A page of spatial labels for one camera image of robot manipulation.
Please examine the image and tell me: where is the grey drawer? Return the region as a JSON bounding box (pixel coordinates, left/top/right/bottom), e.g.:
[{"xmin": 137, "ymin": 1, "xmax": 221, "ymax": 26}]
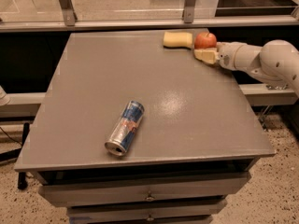
[
  {"xmin": 67, "ymin": 199, "xmax": 227, "ymax": 224},
  {"xmin": 38, "ymin": 172, "xmax": 250, "ymax": 207}
]

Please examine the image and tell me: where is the lower grey drawer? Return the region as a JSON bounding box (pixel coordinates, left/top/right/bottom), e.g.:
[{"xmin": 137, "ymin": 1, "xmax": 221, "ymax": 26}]
[{"xmin": 67, "ymin": 199, "xmax": 227, "ymax": 224}]

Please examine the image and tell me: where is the yellow sponge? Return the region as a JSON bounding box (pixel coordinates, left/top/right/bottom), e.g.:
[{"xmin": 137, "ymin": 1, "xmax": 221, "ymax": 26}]
[{"xmin": 163, "ymin": 32, "xmax": 193, "ymax": 49}]

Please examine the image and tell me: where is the red apple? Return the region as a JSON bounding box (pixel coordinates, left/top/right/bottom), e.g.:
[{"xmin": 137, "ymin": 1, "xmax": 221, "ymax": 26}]
[{"xmin": 194, "ymin": 32, "xmax": 217, "ymax": 49}]

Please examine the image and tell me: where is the metal railing frame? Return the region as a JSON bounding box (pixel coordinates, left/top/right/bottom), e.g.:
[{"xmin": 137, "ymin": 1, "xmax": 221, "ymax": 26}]
[{"xmin": 0, "ymin": 0, "xmax": 299, "ymax": 32}]

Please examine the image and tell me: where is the blue silver energy drink can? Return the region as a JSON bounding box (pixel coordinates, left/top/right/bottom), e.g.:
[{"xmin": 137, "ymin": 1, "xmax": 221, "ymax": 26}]
[{"xmin": 105, "ymin": 101, "xmax": 145, "ymax": 157}]

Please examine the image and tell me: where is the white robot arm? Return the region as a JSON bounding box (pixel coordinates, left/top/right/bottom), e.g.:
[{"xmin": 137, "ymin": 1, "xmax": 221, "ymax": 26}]
[{"xmin": 194, "ymin": 40, "xmax": 299, "ymax": 96}]

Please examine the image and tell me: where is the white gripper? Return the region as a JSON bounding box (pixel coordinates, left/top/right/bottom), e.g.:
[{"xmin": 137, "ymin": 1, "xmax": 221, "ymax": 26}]
[{"xmin": 194, "ymin": 42, "xmax": 243, "ymax": 71}]

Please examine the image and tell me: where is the black stand with cable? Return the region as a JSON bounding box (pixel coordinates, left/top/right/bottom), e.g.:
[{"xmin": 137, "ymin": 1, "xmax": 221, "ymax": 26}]
[{"xmin": 0, "ymin": 121, "xmax": 31, "ymax": 190}]

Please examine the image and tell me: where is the grey drawer cabinet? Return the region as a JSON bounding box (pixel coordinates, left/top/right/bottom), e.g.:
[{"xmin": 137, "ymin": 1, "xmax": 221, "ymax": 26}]
[{"xmin": 15, "ymin": 31, "xmax": 274, "ymax": 224}]

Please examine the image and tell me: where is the upper grey drawer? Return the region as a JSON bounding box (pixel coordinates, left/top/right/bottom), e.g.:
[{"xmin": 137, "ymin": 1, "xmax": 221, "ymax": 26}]
[{"xmin": 38, "ymin": 172, "xmax": 250, "ymax": 207}]

